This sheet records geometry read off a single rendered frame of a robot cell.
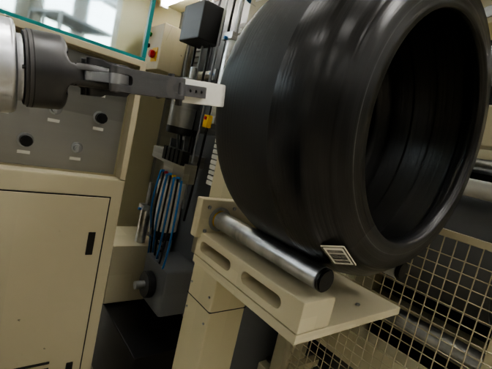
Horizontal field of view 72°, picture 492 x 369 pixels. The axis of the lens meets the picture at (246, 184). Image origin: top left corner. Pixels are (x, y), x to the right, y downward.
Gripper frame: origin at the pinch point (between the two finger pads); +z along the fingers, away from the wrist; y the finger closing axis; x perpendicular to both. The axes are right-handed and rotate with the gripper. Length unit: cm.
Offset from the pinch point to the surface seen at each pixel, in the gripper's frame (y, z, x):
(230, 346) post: 28, 33, 71
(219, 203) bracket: 25.9, 22.6, 24.7
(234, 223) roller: 17.6, 21.7, 27.1
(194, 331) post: 33, 23, 66
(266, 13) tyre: 8.1, 16.3, -15.0
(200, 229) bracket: 25.9, 18.0, 31.0
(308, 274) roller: -6.3, 20.9, 28.2
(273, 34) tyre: 2.6, 13.7, -10.5
